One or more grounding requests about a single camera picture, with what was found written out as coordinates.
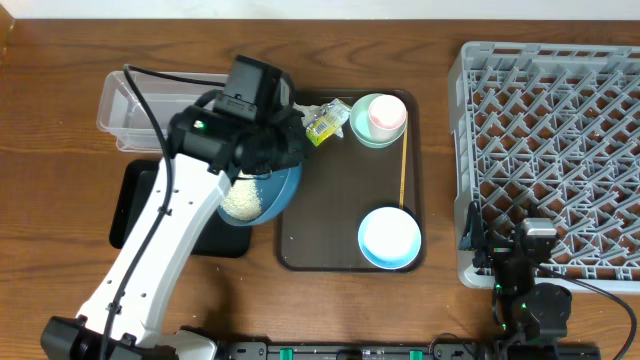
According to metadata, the dark blue bowl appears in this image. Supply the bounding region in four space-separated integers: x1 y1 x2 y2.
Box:
217 165 302 227

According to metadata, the white rice pile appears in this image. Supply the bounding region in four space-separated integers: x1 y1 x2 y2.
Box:
221 173 262 221

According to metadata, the pink cup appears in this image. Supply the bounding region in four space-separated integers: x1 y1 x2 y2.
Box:
368 95 407 142

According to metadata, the light blue bowl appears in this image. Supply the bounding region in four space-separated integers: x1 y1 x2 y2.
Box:
357 207 422 270

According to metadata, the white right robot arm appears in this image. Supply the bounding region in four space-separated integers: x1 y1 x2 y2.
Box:
458 203 572 359

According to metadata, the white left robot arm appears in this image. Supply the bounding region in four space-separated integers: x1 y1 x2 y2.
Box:
40 104 308 359

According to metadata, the black waste tray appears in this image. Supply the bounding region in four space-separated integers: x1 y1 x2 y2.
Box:
109 160 252 258

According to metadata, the grey dishwasher rack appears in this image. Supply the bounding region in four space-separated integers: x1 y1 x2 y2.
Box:
448 41 639 294

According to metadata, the yellow snack wrapper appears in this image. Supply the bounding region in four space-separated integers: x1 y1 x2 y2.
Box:
306 98 351 147

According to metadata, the brown serving tray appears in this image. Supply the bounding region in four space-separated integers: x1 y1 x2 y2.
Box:
275 89 424 273

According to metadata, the green bowl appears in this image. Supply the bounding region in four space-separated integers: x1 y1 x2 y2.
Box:
349 93 405 148

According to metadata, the wooden chopstick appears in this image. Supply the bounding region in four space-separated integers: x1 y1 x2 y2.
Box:
398 120 409 209

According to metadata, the clear plastic bin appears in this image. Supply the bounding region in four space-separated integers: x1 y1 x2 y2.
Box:
96 71 228 153

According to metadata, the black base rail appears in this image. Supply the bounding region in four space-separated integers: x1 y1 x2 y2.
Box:
214 340 601 360

